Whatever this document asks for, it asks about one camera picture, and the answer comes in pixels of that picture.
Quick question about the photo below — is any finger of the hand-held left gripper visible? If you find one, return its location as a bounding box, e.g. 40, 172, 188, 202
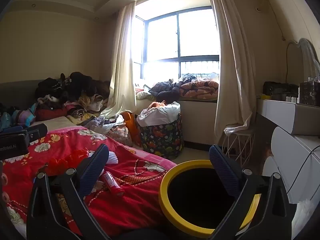
0, 126, 27, 134
25, 124, 48, 142

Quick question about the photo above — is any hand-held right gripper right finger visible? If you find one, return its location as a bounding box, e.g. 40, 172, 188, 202
209, 144, 293, 240

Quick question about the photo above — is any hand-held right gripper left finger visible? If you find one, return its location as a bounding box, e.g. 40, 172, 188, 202
26, 144, 110, 240

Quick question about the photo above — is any white yarn tassel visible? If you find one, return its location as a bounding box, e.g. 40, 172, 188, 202
106, 151, 119, 165

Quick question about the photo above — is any small red tube packet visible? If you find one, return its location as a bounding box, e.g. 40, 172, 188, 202
104, 171, 125, 197

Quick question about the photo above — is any yellow rimmed black bin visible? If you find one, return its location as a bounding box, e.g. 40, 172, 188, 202
159, 159, 262, 238

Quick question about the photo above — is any purple striped cloth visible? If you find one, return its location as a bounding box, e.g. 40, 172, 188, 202
11, 104, 37, 128

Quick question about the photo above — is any cream bed sheet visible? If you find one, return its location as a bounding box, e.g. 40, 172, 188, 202
30, 116, 83, 133

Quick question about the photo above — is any grey headboard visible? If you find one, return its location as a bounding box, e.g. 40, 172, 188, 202
0, 80, 40, 110

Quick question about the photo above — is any pink floral bag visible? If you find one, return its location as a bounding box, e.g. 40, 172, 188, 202
105, 124, 133, 147

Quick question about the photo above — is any pale lavender garment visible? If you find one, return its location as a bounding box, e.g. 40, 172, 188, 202
84, 115, 125, 133

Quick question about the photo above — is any orange bag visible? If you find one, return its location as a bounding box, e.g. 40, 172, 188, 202
121, 111, 142, 147

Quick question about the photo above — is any red floral blanket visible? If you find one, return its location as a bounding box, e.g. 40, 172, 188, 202
0, 126, 177, 238

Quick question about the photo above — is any pile of dark clothes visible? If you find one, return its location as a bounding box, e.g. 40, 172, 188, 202
34, 72, 112, 120

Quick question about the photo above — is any dinosaur print laundry basket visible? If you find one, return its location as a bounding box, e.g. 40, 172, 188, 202
137, 115, 185, 159

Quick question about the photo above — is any orange patterned quilt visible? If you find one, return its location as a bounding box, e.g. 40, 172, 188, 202
180, 80, 219, 100

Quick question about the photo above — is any white vanity dresser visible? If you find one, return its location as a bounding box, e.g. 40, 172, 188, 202
256, 97, 320, 230

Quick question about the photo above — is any white cloth bundle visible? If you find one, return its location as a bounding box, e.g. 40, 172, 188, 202
137, 101, 181, 127

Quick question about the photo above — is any white fluffy cloth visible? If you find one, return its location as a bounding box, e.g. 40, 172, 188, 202
292, 199, 310, 235

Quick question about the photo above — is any black bag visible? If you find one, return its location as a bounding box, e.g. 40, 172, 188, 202
262, 81, 299, 102

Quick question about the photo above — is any cream curtain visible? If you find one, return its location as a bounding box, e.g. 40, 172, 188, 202
206, 0, 257, 144
100, 1, 137, 118

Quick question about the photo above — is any clear acrylic organizer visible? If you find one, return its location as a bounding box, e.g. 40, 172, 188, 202
299, 80, 320, 107

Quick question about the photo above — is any black framed window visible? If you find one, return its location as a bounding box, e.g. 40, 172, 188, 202
132, 6, 220, 80

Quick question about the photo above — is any wavy edged mirror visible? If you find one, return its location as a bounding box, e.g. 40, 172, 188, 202
286, 38, 320, 83

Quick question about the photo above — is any white wire stool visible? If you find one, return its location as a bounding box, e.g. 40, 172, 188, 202
222, 124, 255, 167

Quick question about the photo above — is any black cable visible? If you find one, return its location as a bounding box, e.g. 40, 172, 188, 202
285, 144, 320, 195

